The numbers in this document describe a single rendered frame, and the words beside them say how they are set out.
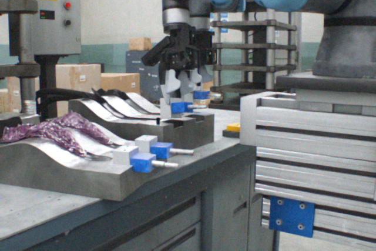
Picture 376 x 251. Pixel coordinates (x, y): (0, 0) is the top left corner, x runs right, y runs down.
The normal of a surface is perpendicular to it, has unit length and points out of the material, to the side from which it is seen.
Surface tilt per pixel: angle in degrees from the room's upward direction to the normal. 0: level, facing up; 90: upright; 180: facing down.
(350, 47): 72
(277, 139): 90
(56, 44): 90
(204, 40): 90
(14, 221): 0
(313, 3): 147
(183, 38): 82
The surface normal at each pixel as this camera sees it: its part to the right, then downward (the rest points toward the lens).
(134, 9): -0.49, 0.13
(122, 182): 0.96, 0.04
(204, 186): 0.83, 0.08
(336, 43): -0.79, -0.22
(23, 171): -0.29, 0.15
